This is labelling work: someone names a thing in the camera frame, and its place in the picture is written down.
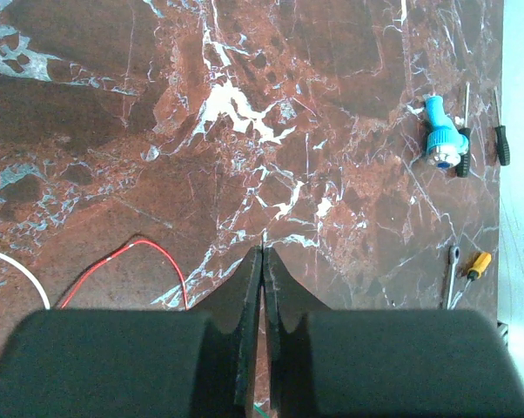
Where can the yellow handled tool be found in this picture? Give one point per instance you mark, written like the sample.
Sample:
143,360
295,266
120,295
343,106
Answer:
472,274

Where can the blue plastic connector tool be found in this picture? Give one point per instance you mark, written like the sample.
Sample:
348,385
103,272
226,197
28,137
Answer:
444,143

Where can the silver wrench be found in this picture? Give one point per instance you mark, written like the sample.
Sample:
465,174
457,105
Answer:
453,261

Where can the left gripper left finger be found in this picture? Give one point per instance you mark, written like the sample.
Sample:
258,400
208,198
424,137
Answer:
116,363

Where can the small black screwdriver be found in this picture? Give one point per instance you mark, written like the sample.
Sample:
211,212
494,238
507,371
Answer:
462,169

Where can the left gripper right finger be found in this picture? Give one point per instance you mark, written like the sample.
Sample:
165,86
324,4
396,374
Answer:
381,363

